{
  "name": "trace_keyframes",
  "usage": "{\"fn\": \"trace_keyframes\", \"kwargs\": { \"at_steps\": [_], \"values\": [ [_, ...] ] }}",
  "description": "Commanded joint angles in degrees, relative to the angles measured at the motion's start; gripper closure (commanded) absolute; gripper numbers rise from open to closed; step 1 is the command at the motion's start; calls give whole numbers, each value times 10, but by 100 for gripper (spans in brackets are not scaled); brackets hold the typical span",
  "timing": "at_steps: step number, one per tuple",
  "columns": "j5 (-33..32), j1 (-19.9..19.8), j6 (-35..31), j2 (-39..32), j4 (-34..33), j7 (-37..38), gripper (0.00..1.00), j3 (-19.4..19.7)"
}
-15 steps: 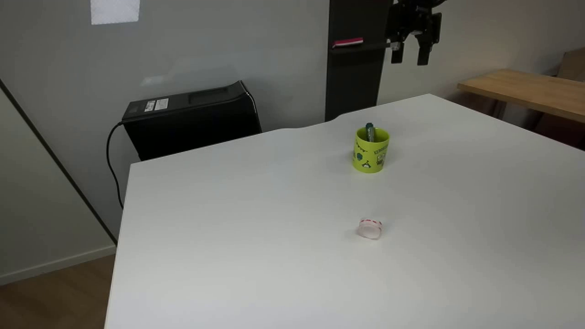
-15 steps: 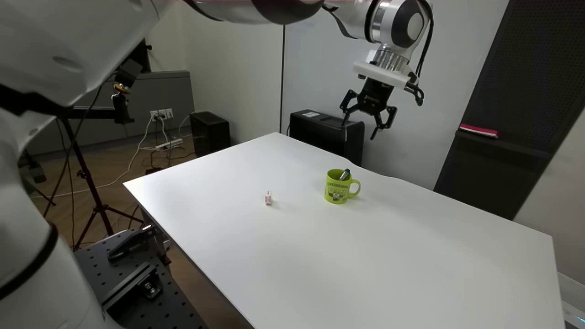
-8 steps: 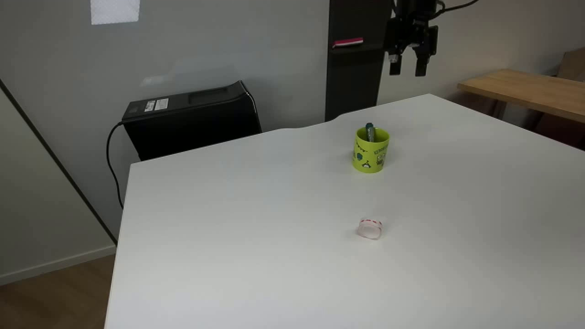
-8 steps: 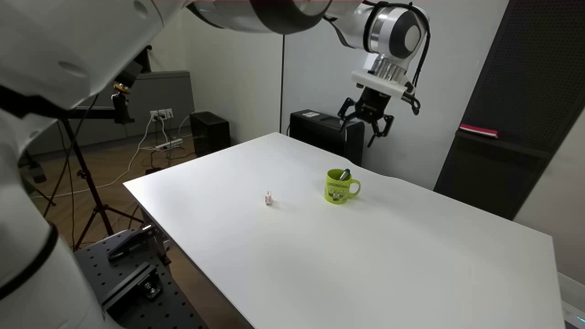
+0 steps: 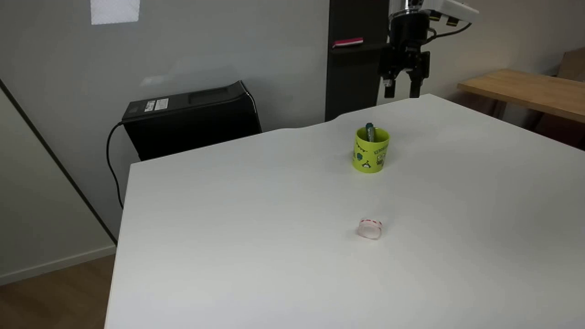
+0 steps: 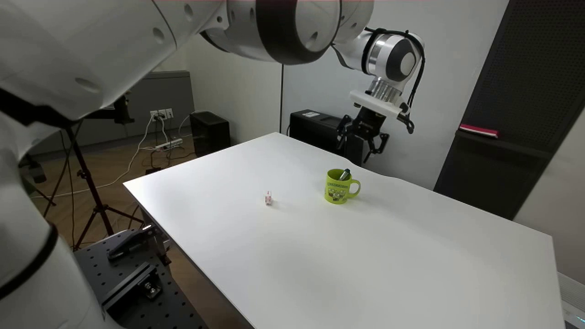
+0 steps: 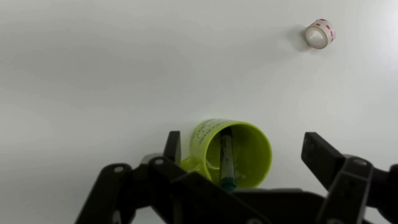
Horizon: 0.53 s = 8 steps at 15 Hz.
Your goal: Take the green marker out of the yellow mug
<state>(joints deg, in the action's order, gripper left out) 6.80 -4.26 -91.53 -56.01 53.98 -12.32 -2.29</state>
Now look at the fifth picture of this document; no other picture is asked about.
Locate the white paper sheet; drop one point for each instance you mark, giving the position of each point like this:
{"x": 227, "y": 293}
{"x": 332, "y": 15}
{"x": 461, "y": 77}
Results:
{"x": 114, "y": 11}

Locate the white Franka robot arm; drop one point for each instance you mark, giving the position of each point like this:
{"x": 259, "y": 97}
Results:
{"x": 414, "y": 4}

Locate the small clear plastic piece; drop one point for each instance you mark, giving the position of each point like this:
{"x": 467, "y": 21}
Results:
{"x": 370, "y": 229}

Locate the tall black panel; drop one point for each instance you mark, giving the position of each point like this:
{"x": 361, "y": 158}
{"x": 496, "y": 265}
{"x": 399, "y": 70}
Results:
{"x": 357, "y": 57}

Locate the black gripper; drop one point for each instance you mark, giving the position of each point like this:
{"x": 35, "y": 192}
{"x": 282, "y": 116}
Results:
{"x": 407, "y": 59}

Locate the pink sticker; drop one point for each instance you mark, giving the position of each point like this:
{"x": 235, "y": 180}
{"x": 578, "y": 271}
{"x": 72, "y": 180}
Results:
{"x": 348, "y": 42}

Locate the wooden side table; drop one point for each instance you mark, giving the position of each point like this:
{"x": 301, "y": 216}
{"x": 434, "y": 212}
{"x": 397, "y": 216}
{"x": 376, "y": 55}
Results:
{"x": 531, "y": 92}

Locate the brown box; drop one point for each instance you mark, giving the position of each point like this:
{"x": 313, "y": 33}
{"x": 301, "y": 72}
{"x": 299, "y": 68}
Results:
{"x": 575, "y": 63}

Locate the yellow-green mug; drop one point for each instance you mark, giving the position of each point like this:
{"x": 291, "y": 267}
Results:
{"x": 370, "y": 152}

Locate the green marker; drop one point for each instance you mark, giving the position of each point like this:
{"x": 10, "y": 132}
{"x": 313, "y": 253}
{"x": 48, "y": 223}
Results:
{"x": 370, "y": 130}

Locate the black computer box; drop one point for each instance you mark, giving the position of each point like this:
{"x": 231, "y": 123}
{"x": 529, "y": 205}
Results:
{"x": 189, "y": 119}

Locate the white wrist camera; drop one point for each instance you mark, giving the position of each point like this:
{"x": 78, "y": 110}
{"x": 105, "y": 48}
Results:
{"x": 452, "y": 10}

